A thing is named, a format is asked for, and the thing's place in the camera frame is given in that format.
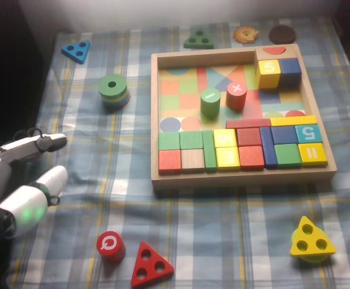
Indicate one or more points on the wooden block tray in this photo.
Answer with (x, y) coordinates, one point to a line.
(283, 182)

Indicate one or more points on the red cylinder with plus sign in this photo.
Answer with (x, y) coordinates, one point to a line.
(236, 96)

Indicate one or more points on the tan toy cookie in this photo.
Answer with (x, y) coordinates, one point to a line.
(241, 36)

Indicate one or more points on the yellow cube with white five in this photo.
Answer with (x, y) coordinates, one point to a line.
(268, 75)

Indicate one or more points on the red three-hole triangle block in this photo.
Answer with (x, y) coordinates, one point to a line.
(139, 271)

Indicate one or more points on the blue cube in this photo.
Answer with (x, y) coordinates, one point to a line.
(290, 72)

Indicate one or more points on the blue plaid table cloth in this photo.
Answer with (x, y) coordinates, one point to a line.
(103, 180)

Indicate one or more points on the blue three-hole triangle block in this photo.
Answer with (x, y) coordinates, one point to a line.
(69, 49)

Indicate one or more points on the red cylinder with white letter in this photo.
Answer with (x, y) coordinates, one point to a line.
(110, 247)

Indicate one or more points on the white backdrop sheet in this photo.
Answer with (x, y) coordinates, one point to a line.
(163, 13)

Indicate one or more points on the green cylinder with minus sign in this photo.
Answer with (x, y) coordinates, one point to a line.
(210, 103)

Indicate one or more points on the green three-hole triangle block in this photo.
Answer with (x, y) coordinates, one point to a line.
(191, 43)

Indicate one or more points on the dark brown toy cookie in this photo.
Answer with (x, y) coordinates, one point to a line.
(282, 34)

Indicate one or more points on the yellow three-hole triangle block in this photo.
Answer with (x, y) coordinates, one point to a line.
(311, 236)

